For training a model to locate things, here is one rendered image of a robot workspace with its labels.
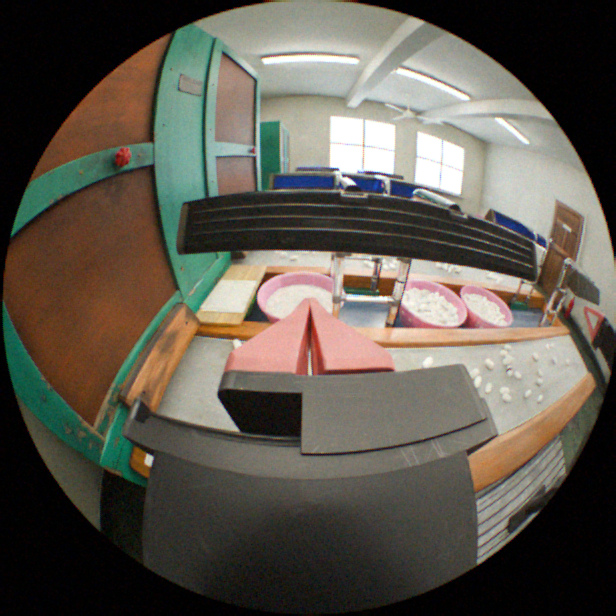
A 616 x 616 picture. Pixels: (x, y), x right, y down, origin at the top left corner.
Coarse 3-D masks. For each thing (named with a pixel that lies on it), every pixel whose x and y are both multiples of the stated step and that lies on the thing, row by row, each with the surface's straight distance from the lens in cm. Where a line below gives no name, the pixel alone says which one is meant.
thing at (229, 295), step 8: (224, 280) 79; (232, 280) 77; (240, 280) 76; (216, 288) 75; (224, 288) 74; (232, 288) 73; (240, 288) 72; (248, 288) 71; (208, 296) 72; (216, 296) 71; (224, 296) 70; (232, 296) 69; (240, 296) 68; (248, 296) 67; (208, 304) 68; (216, 304) 67; (224, 304) 66; (232, 304) 65; (240, 304) 64; (240, 312) 61
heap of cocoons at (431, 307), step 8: (408, 296) 82; (416, 296) 81; (424, 296) 85; (432, 296) 86; (408, 304) 75; (416, 304) 77; (424, 304) 80; (432, 304) 80; (440, 304) 83; (448, 304) 85; (416, 312) 72; (424, 312) 74; (432, 312) 75; (440, 312) 78; (448, 312) 79; (456, 312) 83; (432, 320) 73; (440, 320) 74; (448, 320) 76; (456, 320) 78; (456, 328) 78
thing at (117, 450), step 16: (224, 256) 85; (208, 272) 74; (224, 272) 85; (208, 288) 75; (192, 304) 66; (112, 432) 48; (112, 448) 49; (128, 448) 52; (112, 464) 50; (128, 464) 54; (144, 480) 59
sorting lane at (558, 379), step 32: (192, 352) 61; (224, 352) 57; (416, 352) 60; (448, 352) 64; (480, 352) 72; (512, 352) 84; (544, 352) 105; (576, 352) 148; (192, 384) 54; (480, 384) 63; (512, 384) 73; (544, 384) 89; (192, 416) 50; (224, 416) 47; (512, 416) 66
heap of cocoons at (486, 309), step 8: (464, 296) 95; (472, 296) 99; (480, 296) 103; (472, 304) 94; (480, 304) 96; (488, 304) 101; (496, 304) 105; (480, 312) 91; (488, 312) 94; (496, 312) 98; (488, 320) 91; (496, 320) 93; (480, 328) 85
